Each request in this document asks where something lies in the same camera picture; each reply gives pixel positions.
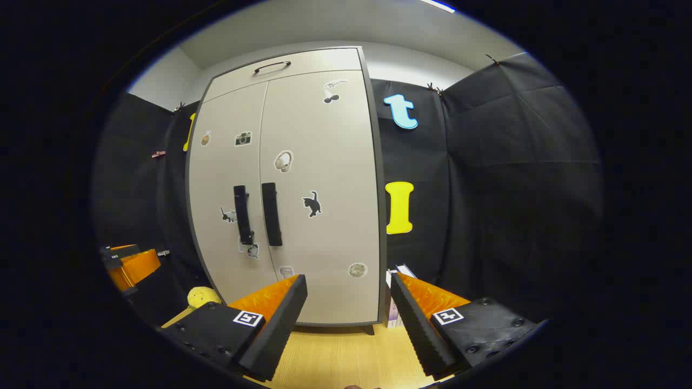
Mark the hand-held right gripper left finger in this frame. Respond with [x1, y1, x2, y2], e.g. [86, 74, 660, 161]
[159, 274, 309, 383]

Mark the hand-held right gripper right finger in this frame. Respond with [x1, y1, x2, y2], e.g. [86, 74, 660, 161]
[390, 272, 541, 380]

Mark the black door handle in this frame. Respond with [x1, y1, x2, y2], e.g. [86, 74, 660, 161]
[234, 185, 255, 245]
[262, 182, 283, 247]

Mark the white cabinet door camera sticker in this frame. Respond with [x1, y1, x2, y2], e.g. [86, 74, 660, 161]
[188, 81, 279, 303]

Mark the white double-door shoe cabinet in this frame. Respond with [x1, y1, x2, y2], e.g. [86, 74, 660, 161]
[185, 46, 388, 336]

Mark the white cabinet door headphone sticker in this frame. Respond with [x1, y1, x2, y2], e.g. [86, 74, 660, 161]
[258, 69, 382, 326]

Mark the white cabinet drawer front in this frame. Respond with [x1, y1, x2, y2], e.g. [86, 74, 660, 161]
[203, 48, 364, 103]

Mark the white cardboard box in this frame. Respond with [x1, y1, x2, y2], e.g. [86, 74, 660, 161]
[385, 264, 417, 329]

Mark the yellow plush toy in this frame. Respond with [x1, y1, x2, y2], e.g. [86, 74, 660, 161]
[187, 286, 222, 311]

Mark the black backdrop cloth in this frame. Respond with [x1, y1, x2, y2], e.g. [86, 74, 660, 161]
[92, 51, 603, 330]

